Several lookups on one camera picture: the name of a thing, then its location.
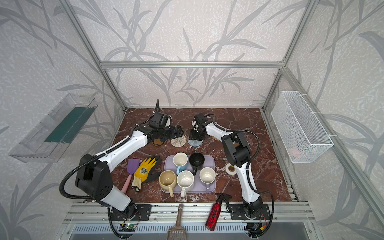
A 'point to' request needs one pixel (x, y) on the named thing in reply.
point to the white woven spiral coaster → (179, 141)
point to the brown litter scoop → (177, 232)
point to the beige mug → (167, 180)
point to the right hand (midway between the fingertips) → (191, 133)
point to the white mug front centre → (185, 180)
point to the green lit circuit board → (127, 227)
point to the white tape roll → (229, 172)
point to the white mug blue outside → (180, 160)
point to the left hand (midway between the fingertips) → (180, 129)
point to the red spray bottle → (214, 211)
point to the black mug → (196, 161)
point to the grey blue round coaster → (195, 143)
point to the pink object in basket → (294, 152)
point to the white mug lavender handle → (207, 176)
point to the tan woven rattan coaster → (215, 138)
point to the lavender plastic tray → (212, 188)
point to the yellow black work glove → (150, 170)
